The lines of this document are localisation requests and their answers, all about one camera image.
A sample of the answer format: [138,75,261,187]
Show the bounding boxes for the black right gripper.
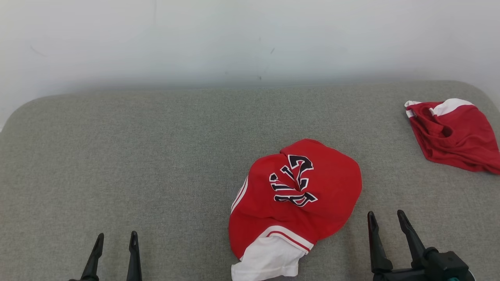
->
[367,210,476,281]

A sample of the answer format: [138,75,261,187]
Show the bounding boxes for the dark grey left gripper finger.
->
[79,233,105,281]
[125,231,143,281]

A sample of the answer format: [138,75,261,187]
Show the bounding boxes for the red and white basketball jersey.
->
[228,138,363,281]

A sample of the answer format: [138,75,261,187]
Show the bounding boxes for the red shorts with white stripe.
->
[404,98,500,175]

